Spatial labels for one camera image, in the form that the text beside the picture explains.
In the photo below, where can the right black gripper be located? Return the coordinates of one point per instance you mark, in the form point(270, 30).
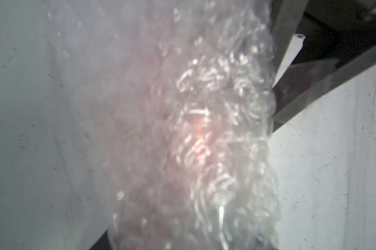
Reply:
point(342, 30)

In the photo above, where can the clear bubble wrap sheet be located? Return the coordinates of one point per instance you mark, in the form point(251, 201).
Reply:
point(105, 48)

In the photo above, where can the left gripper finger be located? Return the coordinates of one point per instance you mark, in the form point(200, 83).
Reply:
point(103, 243)

